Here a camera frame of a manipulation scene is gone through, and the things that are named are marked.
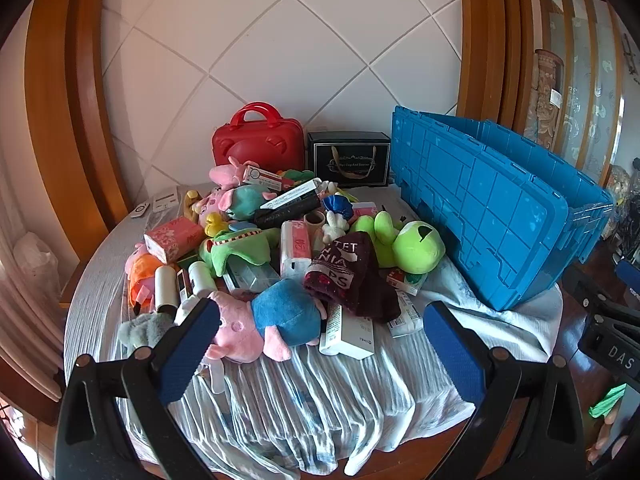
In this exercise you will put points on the beige tape roll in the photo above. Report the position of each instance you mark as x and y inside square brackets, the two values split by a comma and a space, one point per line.
[315, 220]

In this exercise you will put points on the orange slim box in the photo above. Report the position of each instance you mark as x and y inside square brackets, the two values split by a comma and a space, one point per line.
[183, 285]

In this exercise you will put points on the long black case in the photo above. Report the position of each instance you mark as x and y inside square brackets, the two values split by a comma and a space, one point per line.
[290, 212]

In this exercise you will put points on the white cylinder roller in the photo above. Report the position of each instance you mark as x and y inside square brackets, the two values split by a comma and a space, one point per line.
[164, 285]

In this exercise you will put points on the blue plastic storage crate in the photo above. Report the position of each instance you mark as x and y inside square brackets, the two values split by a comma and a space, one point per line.
[490, 210]

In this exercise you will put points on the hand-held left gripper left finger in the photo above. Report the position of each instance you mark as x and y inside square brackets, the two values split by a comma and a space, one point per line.
[187, 350]

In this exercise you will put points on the white carton dark side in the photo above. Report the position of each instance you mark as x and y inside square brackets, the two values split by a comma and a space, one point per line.
[350, 335]

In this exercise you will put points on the white remote control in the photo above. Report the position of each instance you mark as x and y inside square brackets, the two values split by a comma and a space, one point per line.
[141, 210]

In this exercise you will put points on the pale pleated curtain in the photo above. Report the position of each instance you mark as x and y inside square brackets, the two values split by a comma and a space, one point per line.
[25, 320]

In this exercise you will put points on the white printed card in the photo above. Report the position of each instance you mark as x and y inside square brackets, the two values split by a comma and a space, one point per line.
[166, 200]

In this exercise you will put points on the red plastic carry case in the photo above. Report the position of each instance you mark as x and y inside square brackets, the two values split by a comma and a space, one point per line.
[260, 145]

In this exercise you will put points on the clear plastic box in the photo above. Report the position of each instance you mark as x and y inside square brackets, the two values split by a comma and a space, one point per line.
[250, 275]

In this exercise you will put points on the rolled patterned rug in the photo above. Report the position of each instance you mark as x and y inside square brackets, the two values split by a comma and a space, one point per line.
[542, 105]

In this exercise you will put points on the white plastic bag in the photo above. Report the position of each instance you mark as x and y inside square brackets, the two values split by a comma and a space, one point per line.
[35, 260]

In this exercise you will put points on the frosted glass door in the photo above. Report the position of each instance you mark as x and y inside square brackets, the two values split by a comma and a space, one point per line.
[585, 85]

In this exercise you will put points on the green plush striped trim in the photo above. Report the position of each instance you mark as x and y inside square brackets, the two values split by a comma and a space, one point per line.
[235, 250]

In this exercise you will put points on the grey plush toy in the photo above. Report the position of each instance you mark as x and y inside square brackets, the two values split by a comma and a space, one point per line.
[145, 330]

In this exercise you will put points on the dark maroon knit sock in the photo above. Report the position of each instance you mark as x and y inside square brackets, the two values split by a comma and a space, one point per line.
[350, 280]

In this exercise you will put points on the small blue white doll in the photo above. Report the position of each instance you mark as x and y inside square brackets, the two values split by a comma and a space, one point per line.
[337, 205]

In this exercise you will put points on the pig plush teal dress glasses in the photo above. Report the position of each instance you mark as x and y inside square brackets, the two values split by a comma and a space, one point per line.
[245, 202]

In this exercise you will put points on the bright green cloth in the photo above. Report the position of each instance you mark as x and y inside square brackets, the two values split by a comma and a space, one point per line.
[607, 400]

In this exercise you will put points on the white flat carton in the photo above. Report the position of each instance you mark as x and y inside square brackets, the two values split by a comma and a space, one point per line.
[407, 320]

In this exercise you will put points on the small green plush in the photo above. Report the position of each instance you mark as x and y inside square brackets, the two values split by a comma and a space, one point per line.
[300, 175]

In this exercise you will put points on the pig plush orange dress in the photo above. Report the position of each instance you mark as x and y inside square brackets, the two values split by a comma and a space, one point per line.
[142, 275]

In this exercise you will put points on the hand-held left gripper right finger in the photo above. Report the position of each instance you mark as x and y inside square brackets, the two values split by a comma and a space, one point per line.
[452, 355]

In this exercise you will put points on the brown bear plush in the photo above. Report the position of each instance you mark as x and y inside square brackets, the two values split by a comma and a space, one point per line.
[191, 205]

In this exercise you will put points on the small pink pig plush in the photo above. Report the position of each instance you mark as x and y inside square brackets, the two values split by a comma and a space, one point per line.
[225, 175]

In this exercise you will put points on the red green printed packet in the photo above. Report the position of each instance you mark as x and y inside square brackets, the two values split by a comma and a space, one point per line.
[407, 280]

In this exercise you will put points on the black gift bag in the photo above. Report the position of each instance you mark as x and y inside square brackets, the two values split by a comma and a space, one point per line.
[350, 160]

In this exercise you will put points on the white plastic bottle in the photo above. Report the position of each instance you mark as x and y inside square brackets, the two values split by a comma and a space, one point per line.
[202, 277]

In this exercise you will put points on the yellow toy duck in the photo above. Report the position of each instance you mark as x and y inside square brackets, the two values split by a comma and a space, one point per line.
[215, 222]

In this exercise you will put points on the wooden door frame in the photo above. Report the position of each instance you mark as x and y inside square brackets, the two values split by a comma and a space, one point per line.
[495, 35]
[65, 110]

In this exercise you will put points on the pig plush blue dress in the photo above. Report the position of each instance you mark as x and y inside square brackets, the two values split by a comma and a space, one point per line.
[290, 315]

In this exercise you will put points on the pink flowered tissue pack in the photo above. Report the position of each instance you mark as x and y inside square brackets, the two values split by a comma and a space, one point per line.
[172, 240]

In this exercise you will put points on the green frog plush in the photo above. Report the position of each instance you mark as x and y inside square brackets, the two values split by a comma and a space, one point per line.
[415, 250]

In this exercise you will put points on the long white black box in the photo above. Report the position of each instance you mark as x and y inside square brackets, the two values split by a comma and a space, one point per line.
[295, 192]

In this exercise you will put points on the small red white box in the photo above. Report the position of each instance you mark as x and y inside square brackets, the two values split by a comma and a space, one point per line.
[262, 177]

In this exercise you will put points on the white pink-label pack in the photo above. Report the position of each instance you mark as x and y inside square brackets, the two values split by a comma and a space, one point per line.
[295, 250]

